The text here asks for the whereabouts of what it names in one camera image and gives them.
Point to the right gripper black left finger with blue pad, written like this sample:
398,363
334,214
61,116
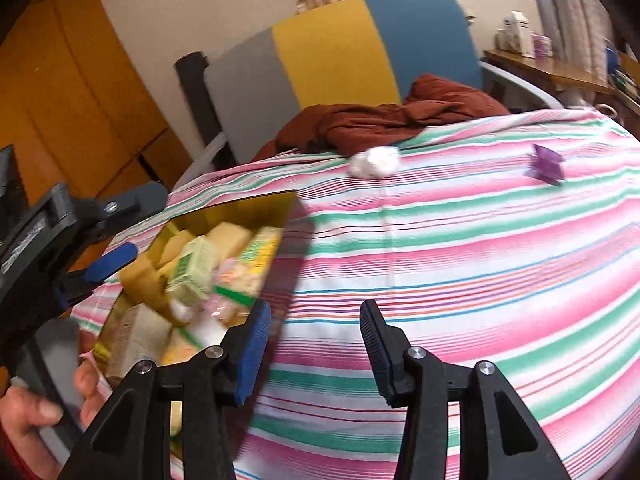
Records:
129,437

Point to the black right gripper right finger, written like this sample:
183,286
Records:
499,437

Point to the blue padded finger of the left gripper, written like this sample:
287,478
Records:
77,286

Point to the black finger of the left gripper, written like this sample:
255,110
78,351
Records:
102,219

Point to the gold metal tin box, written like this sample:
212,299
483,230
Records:
197,328

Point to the green essential oil box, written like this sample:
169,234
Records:
192,280

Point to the snack bag yellow green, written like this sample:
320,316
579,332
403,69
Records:
241,278

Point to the beige cardboard box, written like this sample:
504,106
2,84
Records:
142,334

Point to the person's left hand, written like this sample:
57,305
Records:
23,413

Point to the wooden wardrobe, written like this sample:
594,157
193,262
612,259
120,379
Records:
74,108

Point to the striped pink green bedsheet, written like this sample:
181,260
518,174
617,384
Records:
474,261

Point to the dark red jacket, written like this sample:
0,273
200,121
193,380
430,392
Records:
349,129

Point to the small purple packet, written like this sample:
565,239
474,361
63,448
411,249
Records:
546,165

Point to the white crumpled tissue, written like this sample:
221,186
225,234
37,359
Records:
377,163

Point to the grey yellow blue chair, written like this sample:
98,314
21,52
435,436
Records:
354,51

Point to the wooden side desk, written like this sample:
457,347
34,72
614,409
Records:
566,82

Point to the white carton on desk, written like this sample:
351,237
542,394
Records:
519,36

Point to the beige curtain right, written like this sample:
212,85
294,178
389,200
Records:
579,31

